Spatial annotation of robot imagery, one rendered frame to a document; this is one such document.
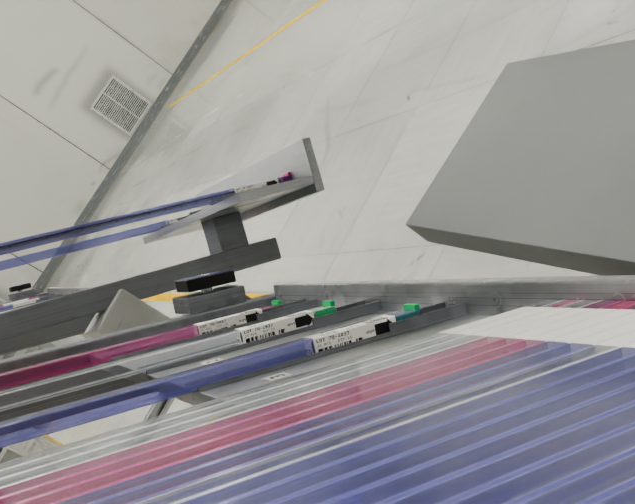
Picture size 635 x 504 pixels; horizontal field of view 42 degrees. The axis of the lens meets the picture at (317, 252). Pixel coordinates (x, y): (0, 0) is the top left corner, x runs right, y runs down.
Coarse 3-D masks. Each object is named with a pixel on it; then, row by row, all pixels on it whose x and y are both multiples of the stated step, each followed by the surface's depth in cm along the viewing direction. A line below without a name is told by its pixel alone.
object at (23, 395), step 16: (208, 336) 60; (224, 336) 60; (240, 336) 60; (160, 352) 57; (176, 352) 58; (192, 352) 58; (208, 352) 59; (96, 368) 55; (112, 368) 56; (128, 368) 56; (144, 368) 57; (32, 384) 54; (48, 384) 54; (64, 384) 54; (80, 384) 55; (96, 384) 55; (0, 400) 52; (16, 400) 53; (32, 400) 53
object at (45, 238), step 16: (288, 176) 101; (224, 192) 96; (160, 208) 92; (176, 208) 93; (192, 208) 95; (80, 224) 88; (96, 224) 88; (112, 224) 89; (16, 240) 84; (32, 240) 85; (48, 240) 86
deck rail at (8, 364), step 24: (216, 312) 80; (96, 336) 76; (120, 336) 76; (144, 336) 77; (0, 360) 72; (24, 360) 72; (48, 360) 73; (24, 384) 72; (120, 384) 75; (24, 408) 72
